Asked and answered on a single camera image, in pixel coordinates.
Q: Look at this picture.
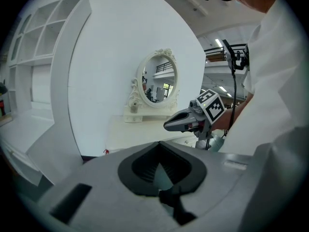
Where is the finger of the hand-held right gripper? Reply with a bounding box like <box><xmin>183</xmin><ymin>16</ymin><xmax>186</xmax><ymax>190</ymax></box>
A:
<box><xmin>166</xmin><ymin>108</ymin><xmax>194</xmax><ymax>123</ymax></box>
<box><xmin>163</xmin><ymin>118</ymin><xmax>200</xmax><ymax>132</ymax></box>

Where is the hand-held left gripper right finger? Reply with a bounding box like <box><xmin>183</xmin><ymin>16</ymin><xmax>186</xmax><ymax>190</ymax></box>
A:
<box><xmin>158</xmin><ymin>141</ymin><xmax>254</xmax><ymax>232</ymax></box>

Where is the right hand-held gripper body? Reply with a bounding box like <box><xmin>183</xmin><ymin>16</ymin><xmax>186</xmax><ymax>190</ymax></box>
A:
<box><xmin>189</xmin><ymin>88</ymin><xmax>226</xmax><ymax>141</ymax></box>

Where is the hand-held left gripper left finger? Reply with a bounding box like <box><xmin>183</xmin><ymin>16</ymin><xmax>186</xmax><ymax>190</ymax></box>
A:
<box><xmin>36</xmin><ymin>141</ymin><xmax>181</xmax><ymax>232</ymax></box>

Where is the person's right forearm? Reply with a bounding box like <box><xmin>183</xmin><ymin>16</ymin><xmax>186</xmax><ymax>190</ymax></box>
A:
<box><xmin>212</xmin><ymin>93</ymin><xmax>254</xmax><ymax>131</ymax></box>

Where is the cream dressing table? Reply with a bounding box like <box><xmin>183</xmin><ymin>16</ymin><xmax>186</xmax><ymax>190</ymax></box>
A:
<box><xmin>105</xmin><ymin>115</ymin><xmax>203</xmax><ymax>154</ymax></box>

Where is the cream oval vanity mirror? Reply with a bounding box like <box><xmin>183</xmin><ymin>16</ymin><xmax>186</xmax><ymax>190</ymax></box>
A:
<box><xmin>123</xmin><ymin>47</ymin><xmax>181</xmax><ymax>124</ymax></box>

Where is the person's white shirt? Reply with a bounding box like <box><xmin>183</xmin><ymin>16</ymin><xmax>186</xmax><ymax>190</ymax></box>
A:
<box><xmin>218</xmin><ymin>0</ymin><xmax>309</xmax><ymax>232</ymax></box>

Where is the white shelf cabinet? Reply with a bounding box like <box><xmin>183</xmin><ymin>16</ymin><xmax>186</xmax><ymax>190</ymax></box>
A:
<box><xmin>0</xmin><ymin>0</ymin><xmax>94</xmax><ymax>187</ymax></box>

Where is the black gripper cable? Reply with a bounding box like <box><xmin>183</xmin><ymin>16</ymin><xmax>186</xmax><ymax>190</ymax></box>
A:
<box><xmin>223</xmin><ymin>73</ymin><xmax>239</xmax><ymax>139</ymax></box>

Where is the black shoulder camera mount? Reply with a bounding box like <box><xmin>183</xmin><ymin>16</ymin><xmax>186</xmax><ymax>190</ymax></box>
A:
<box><xmin>221</xmin><ymin>39</ymin><xmax>250</xmax><ymax>76</ymax></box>

